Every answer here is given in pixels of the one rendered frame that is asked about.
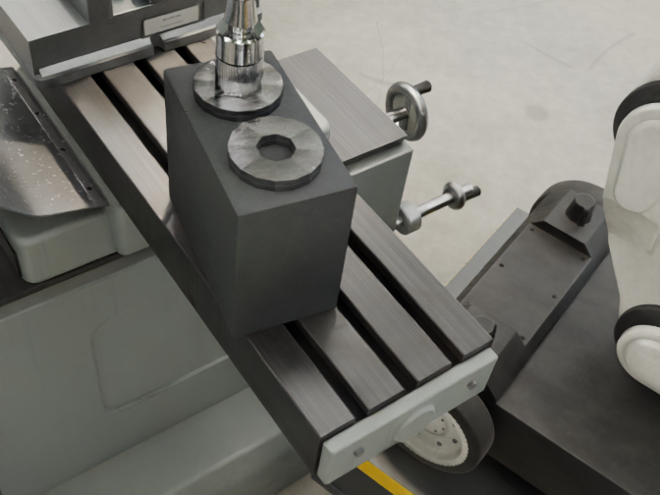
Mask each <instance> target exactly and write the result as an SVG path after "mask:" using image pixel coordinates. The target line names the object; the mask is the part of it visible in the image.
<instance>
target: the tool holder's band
mask: <svg viewBox="0 0 660 495"><path fill-rule="evenodd" d="M215 38H216V40H217V41H218V42H219V43H220V44H221V45H222V46H224V47H226V48H228V49H231V50H235V51H249V50H252V49H255V48H257V47H259V46H260V45H261V44H262V43H263V42H264V40H265V27H264V25H263V23H262V22H261V21H259V20H257V23H256V24H255V25H254V26H252V30H251V31H250V32H248V33H245V34H238V33H234V32H232V31H230V30H229V28H228V24H226V22H225V21H224V18H223V19H221V20H220V21H218V23H217V24H216V26H215Z"/></svg>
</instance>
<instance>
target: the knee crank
mask: <svg viewBox="0 0 660 495"><path fill-rule="evenodd" d="M480 195H481V189H480V187H478V186H474V187H473V186H472V185H471V184H469V183H467V184H464V185H462V186H460V185H459V184H458V183H456V182H448V183H447V184H446V185H445V186H444V187H443V191H442V194H441V195H439V196H437V197H435V198H432V199H430V200H428V201H427V202H425V203H422V204H420V205H418V206H415V205H414V204H413V203H412V202H410V201H408V200H405V201H403V202H401V206H400V210H399V214H398V219H397V223H396V227H395V230H397V231H398V232H399V233H400V234H402V235H405V236H406V235H408V234H410V233H412V232H415V231H417V230H419V229H420V227H421V218H422V217H424V216H426V215H428V214H430V213H432V212H435V211H437V210H439V209H441V208H443V207H445V206H449V207H450V208H452V209H454V210H460V209H462V208H463V207H464V206H465V204H466V201H468V200H470V199H472V198H475V197H477V196H480Z"/></svg>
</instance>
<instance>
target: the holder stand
mask: <svg viewBox="0 0 660 495"><path fill-rule="evenodd" d="M164 93H165V114H166V134H167V154H168V174H169V195H170V198H171V200H172V202H173V204H174V207H175V209H176V211H177V213H178V216H179V218H180V220H181V222H182V225H183V227H184V229H185V231H186V234H187V236H188V238H189V240H190V242H191V245H192V248H193V250H194V253H195V255H196V257H197V259H198V262H199V264H200V266H201V268H202V270H203V273H204V275H205V277H206V279H207V282H208V284H209V286H210V288H211V291H212V293H213V295H214V297H215V299H216V301H217V303H218V305H219V307H220V310H221V312H222V314H223V316H224V319H225V321H226V323H227V325H228V327H229V330H230V332H231V334H232V336H233V337H234V338H237V337H241V336H244V335H246V334H250V333H253V332H256V331H260V330H263V329H266V328H270V327H273V326H277V325H280V324H283V323H287V322H290V321H293V320H297V319H300V318H303V317H307V316H310V315H313V314H316V313H319V312H322V311H326V310H329V309H332V308H335V307H336V306H337V301H338V297H339V291H340V285H341V280H342V274H343V269H344V263H345V258H346V252H347V247H348V241H349V235H350V231H351V225H352V220H353V214H354V209H355V203H356V198H357V192H358V186H357V184H356V182H355V181H354V179H353V178H352V176H351V174H350V173H349V171H348V170H347V168H346V167H345V165H344V163H343V162H342V160H341V159H340V157H339V156H338V154H337V152H336V151H335V149H334V148H333V146H332V145H331V143H330V141H329V140H328V138H327V137H326V135H325V134H324V133H323V131H322V130H321V128H320V127H319V125H318V124H317V122H316V120H315V119H314V117H313V116H312V114H311V113H310V111H309V109H308V108H307V106H306V105H305V103H304V102H303V99H302V98H301V96H300V95H299V93H298V92H297V90H296V88H295V87H294V85H293V84H292V82H291V81H290V79H289V77H288V76H287V74H286V73H285V71H284V70H283V68H282V66H281V65H280V63H279V62H278V60H277V59H276V57H275V55H274V54H273V52H272V51H271V50H266V51H264V61H263V79H262V87H261V89H260V91H259V92H257V93H256V94H253V95H251V96H247V97H234V96H230V95H227V94H225V93H223V92H221V91H220V90H219V89H218V88H217V86H216V85H215V59H212V60H209V61H206V62H201V63H195V64H189V65H185V66H179V67H174V68H168V69H165V70H164Z"/></svg>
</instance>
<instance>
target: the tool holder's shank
mask: <svg viewBox="0 0 660 495"><path fill-rule="evenodd" d="M257 20H258V18H257V10H256V2H255V0H227V2H226V7H225V13H224V21H225V22H226V24H228V28H229V30H230V31H232V32H234V33H238V34H245V33H248V32H250V31H251V30H252V26H254V25H255V24H256V23H257Z"/></svg>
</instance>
